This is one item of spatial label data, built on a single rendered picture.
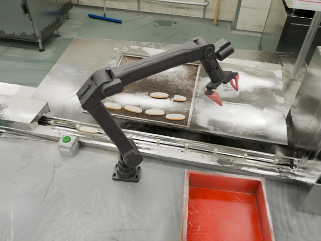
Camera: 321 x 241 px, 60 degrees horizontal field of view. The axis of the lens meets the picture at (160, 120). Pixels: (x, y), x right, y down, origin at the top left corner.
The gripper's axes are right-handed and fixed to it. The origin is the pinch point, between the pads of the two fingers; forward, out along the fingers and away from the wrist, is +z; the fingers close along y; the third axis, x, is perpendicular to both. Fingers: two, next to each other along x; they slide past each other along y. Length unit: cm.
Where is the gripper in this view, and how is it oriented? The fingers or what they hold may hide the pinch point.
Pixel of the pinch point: (228, 96)
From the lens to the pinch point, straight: 117.3
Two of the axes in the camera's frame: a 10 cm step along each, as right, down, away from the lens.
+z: 5.4, 7.4, 4.0
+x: 4.3, 1.7, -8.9
